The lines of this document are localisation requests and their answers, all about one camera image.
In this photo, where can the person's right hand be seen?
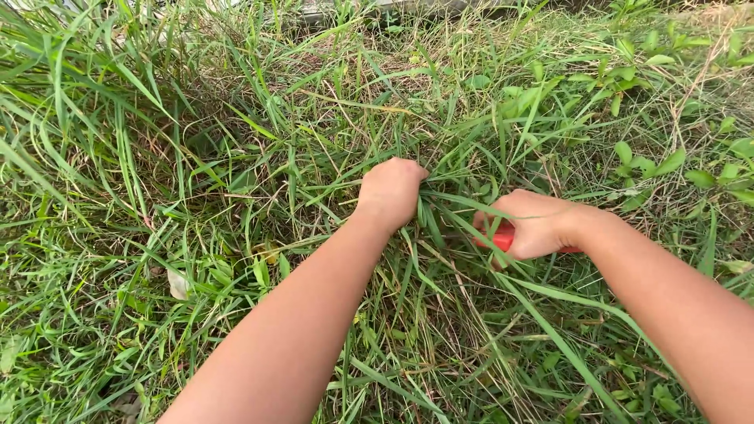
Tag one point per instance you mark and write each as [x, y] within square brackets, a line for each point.
[539, 227]

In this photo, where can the person's left hand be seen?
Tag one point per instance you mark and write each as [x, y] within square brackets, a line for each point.
[390, 189]

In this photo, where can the bunch of green grass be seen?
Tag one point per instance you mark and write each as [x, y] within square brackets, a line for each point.
[439, 194]

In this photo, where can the dry pale leaf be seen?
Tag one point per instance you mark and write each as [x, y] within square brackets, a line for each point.
[177, 285]

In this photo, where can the person's right fingers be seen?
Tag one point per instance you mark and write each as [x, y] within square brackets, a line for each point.
[493, 227]

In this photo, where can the broad-leaf green weeds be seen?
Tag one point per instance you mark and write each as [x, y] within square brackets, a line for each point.
[660, 118]

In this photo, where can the tall green grass patch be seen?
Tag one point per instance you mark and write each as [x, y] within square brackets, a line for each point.
[147, 176]

